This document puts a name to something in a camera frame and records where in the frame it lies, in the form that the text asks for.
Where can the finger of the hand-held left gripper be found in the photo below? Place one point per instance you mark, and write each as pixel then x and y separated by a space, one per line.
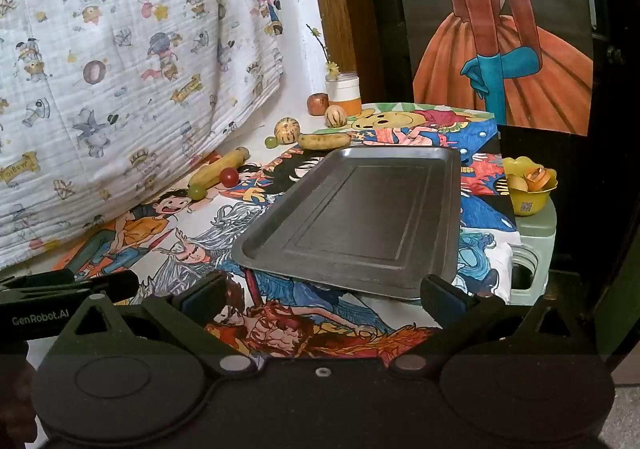
pixel 115 284

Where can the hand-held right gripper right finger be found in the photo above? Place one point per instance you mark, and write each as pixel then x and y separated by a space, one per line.
pixel 440 301

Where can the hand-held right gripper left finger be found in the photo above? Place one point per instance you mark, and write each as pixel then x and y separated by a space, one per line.
pixel 207 296

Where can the green grape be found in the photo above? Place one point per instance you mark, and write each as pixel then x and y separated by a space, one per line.
pixel 196 191
pixel 271 142

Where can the metal tray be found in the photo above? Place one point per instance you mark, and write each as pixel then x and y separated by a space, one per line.
pixel 360 219

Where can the red cherry tomato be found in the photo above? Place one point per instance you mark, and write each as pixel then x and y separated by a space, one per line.
pixel 229 177

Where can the yellow banana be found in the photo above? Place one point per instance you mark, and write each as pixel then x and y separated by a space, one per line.
pixel 215 171

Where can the striped pepino melon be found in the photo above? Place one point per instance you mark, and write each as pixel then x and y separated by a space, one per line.
pixel 333 115
pixel 286 130

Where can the brown spotted banana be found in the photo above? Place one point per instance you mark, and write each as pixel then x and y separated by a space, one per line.
pixel 322 141

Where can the colourful cartoon tablecloth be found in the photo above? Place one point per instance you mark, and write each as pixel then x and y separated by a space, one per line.
pixel 200 249

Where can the pale green plastic stool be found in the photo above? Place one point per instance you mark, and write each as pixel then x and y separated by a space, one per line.
pixel 535 249

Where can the yellow bowl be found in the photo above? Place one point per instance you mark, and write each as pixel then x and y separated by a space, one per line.
pixel 530 201

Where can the tan longan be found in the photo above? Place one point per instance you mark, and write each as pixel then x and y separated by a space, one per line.
pixel 517 183

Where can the red apple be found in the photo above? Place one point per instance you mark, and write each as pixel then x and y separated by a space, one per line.
pixel 317 103

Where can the white and orange jar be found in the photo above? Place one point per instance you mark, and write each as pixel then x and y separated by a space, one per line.
pixel 344 96

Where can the white cartoon printed blanket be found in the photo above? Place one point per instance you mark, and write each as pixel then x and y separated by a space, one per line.
pixel 125 54

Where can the dark door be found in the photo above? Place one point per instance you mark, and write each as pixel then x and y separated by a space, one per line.
pixel 390 29

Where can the wall poster orange dress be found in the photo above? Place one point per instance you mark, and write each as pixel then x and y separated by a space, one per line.
pixel 500 54

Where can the brown wooden door frame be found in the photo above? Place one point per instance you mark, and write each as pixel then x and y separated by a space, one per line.
pixel 340 4

